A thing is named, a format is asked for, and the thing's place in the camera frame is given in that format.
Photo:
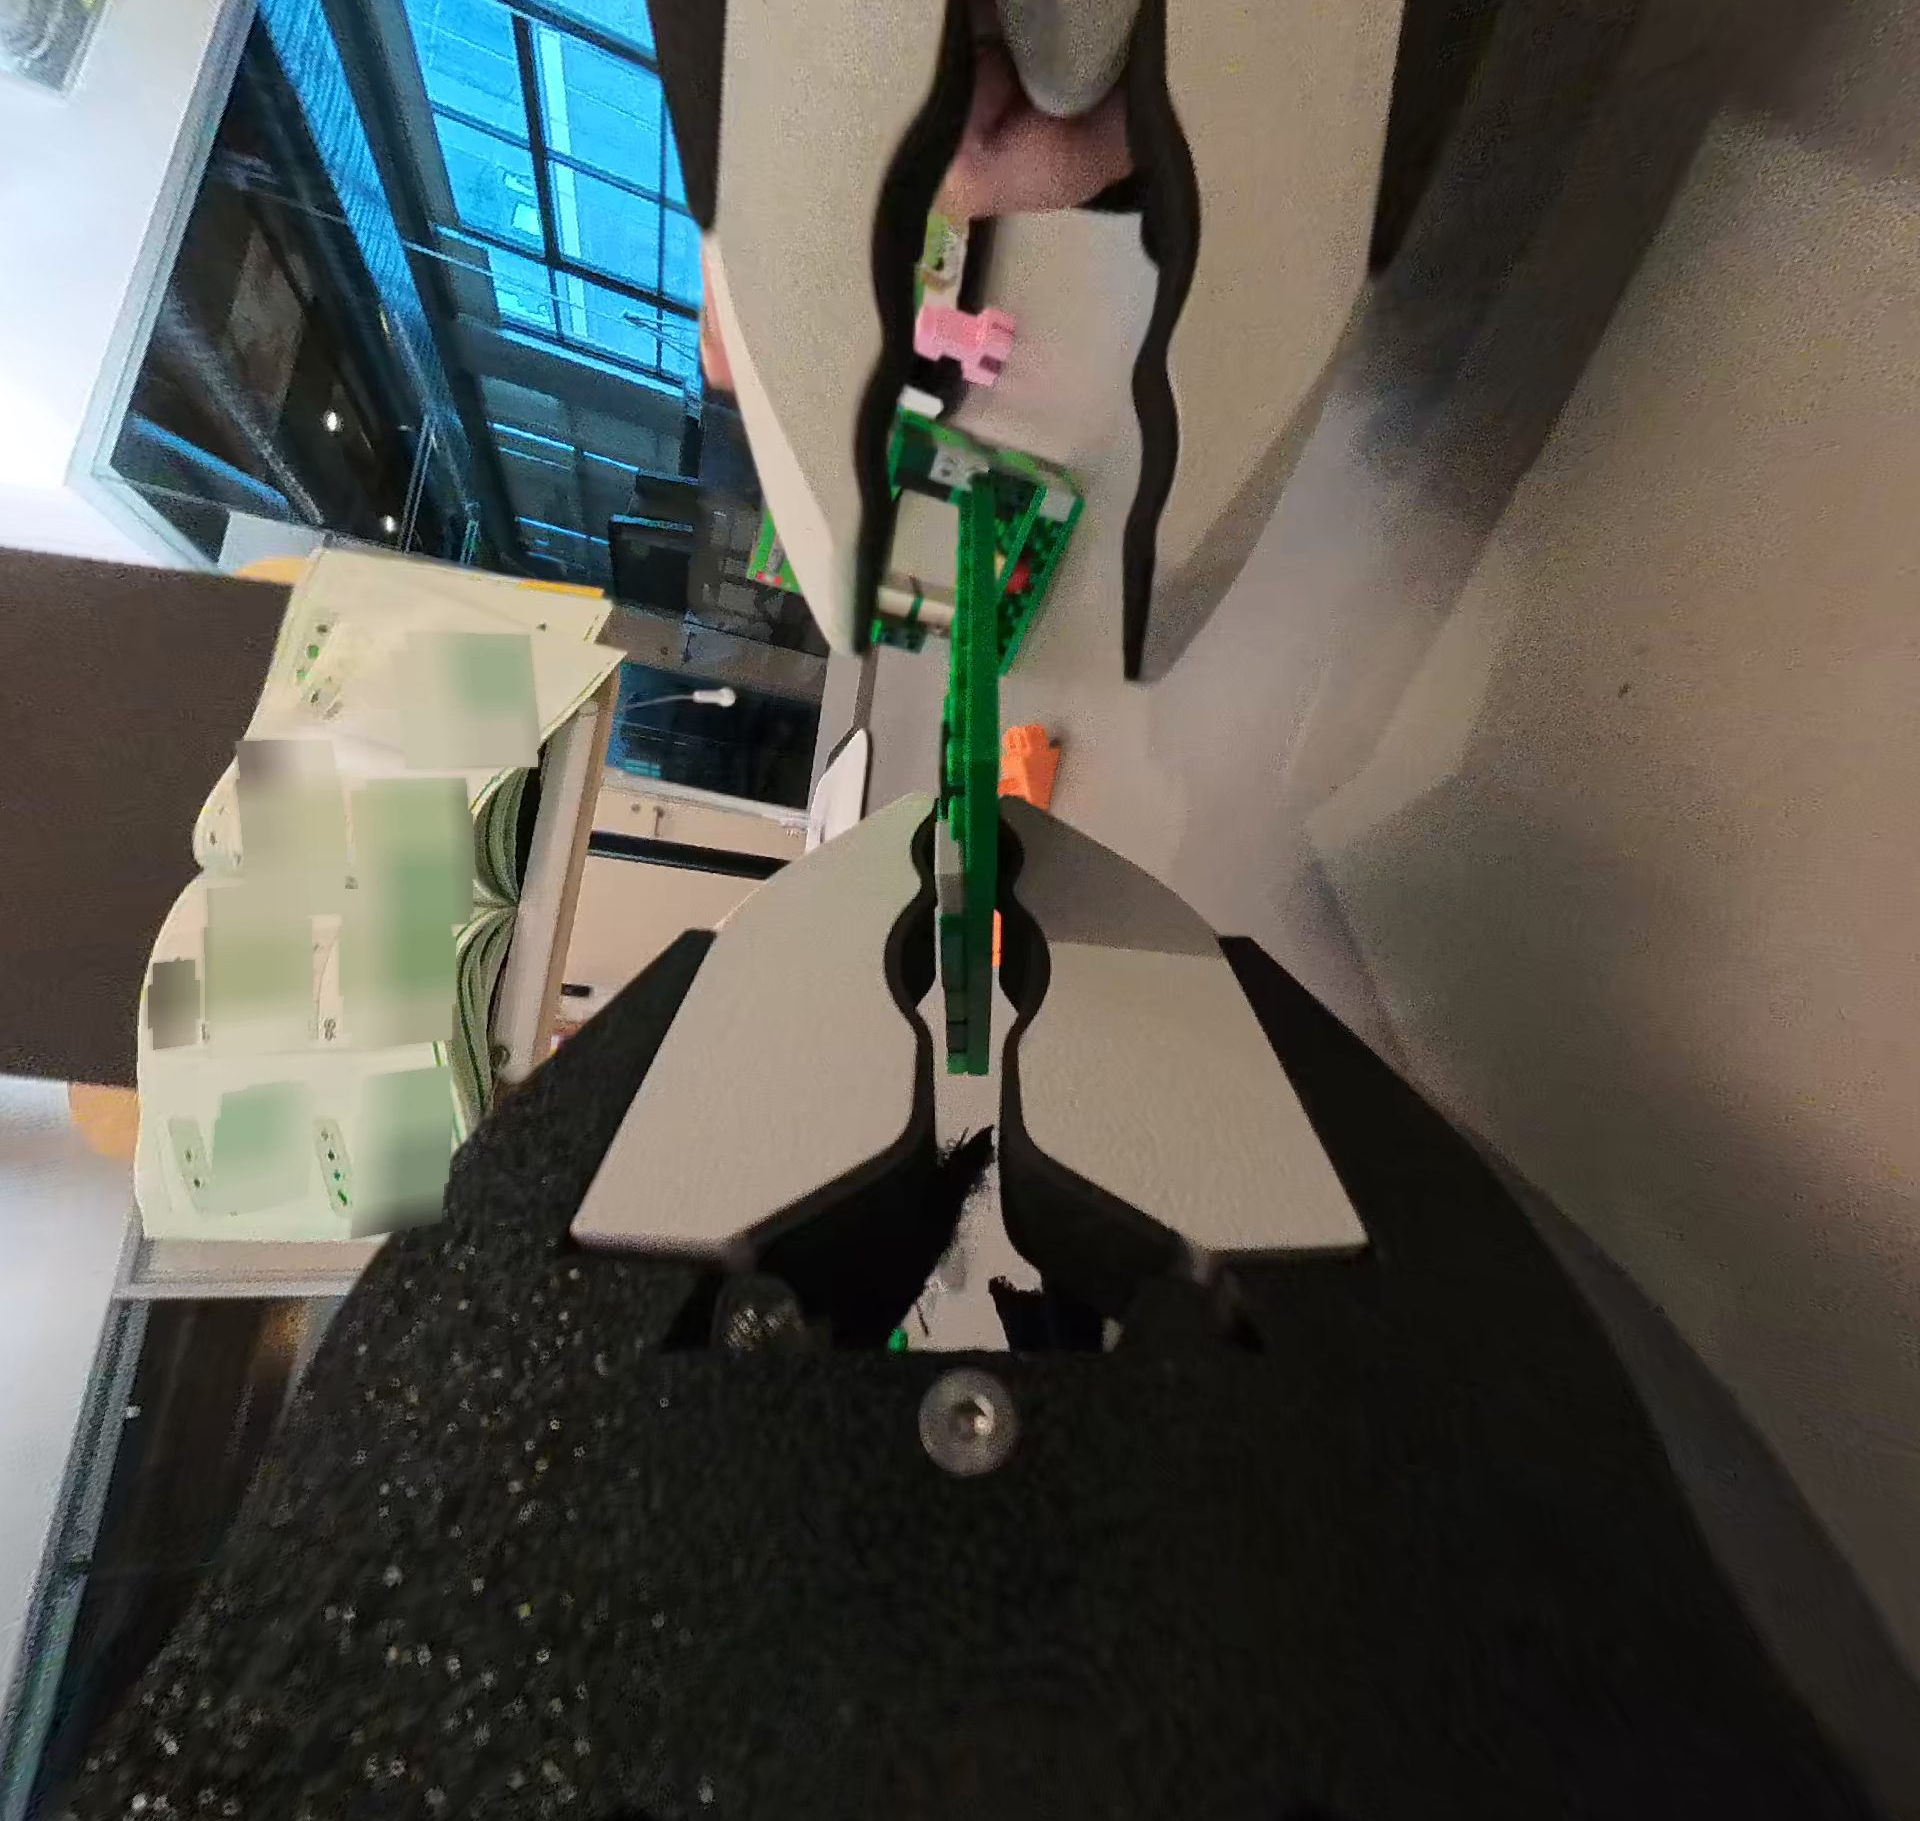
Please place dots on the pink lego pig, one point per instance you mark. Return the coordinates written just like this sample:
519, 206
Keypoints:
961, 336

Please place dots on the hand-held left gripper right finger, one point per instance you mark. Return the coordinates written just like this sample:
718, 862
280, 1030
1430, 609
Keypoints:
1170, 1087

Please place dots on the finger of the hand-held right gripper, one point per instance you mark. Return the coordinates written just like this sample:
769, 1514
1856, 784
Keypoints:
810, 202
1276, 202

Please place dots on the glass window wall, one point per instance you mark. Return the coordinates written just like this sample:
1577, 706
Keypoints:
451, 81

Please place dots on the green lego box build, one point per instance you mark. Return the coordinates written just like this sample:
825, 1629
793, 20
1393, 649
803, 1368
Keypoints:
1050, 501

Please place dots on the orange brick separator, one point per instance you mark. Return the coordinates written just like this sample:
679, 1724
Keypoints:
1027, 762

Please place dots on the lego instruction booklet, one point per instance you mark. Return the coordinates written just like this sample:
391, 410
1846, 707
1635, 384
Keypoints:
361, 597

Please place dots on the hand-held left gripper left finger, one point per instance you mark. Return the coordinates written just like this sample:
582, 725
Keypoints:
765, 1087

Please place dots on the person's right hand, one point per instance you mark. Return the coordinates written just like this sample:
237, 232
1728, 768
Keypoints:
1050, 172

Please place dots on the white low cabinet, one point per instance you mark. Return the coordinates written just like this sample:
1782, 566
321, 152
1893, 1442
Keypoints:
660, 922

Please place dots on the green lego plate with tiles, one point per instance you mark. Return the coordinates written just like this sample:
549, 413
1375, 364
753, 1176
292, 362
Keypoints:
977, 652

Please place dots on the white rounded tray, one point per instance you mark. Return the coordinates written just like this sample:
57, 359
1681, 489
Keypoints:
842, 802

